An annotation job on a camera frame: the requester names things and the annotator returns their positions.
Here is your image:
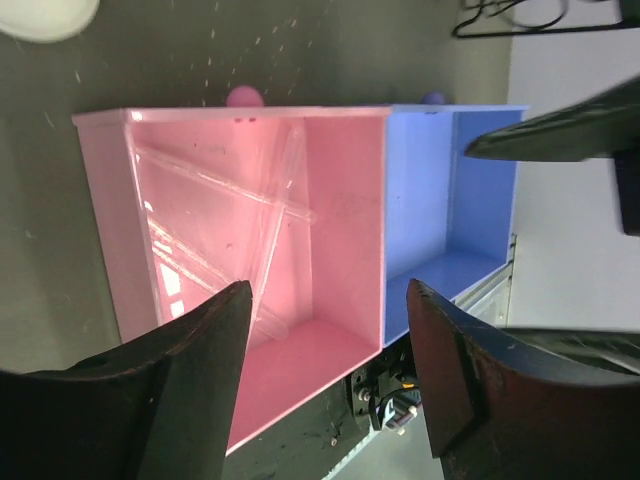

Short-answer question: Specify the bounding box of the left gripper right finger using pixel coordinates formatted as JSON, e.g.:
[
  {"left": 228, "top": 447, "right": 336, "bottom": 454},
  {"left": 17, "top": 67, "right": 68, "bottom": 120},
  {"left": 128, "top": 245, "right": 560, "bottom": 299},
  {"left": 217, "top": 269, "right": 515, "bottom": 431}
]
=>
[{"left": 407, "top": 279, "right": 639, "bottom": 479}]

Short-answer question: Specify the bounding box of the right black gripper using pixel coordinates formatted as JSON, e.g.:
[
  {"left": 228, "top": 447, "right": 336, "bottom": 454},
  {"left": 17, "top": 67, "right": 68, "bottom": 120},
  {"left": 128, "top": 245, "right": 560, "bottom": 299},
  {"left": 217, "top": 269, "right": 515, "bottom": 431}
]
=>
[{"left": 465, "top": 77, "right": 640, "bottom": 235}]

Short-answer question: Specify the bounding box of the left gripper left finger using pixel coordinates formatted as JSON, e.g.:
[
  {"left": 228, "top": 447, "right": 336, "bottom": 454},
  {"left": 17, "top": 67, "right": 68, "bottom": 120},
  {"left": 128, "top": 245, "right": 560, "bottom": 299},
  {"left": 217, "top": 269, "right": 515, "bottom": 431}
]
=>
[{"left": 1, "top": 281, "right": 252, "bottom": 479}]

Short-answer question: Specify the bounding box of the clear plastic pipette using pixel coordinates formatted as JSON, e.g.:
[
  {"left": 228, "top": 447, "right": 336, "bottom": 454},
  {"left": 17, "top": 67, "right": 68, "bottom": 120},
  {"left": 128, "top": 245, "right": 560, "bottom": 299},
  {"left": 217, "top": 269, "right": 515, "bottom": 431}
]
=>
[
  {"left": 251, "top": 126, "right": 305, "bottom": 316},
  {"left": 147, "top": 219, "right": 289, "bottom": 342},
  {"left": 134, "top": 146, "right": 318, "bottom": 225}
]

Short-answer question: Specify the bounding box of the white crucible lid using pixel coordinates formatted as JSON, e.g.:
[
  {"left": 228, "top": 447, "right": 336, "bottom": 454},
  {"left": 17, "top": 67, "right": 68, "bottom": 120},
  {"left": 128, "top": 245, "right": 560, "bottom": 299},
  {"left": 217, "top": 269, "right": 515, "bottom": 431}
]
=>
[{"left": 1, "top": 0, "right": 100, "bottom": 43}]

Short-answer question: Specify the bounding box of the blue plastic bin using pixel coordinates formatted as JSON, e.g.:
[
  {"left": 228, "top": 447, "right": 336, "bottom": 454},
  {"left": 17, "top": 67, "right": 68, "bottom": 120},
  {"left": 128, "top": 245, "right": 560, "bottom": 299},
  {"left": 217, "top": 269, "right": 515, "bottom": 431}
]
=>
[{"left": 384, "top": 105, "right": 526, "bottom": 345}]

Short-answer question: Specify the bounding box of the pink plastic bin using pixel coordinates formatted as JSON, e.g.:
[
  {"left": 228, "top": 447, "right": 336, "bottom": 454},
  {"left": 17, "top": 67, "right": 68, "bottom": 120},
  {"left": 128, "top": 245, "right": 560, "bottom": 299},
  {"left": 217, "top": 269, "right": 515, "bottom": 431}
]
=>
[{"left": 73, "top": 107, "right": 390, "bottom": 451}]

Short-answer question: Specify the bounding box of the black wire dish basket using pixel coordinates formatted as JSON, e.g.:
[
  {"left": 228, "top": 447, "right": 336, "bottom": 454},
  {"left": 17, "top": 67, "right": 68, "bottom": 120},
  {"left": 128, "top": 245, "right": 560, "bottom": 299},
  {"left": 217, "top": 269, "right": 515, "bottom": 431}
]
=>
[{"left": 451, "top": 0, "right": 639, "bottom": 40}]

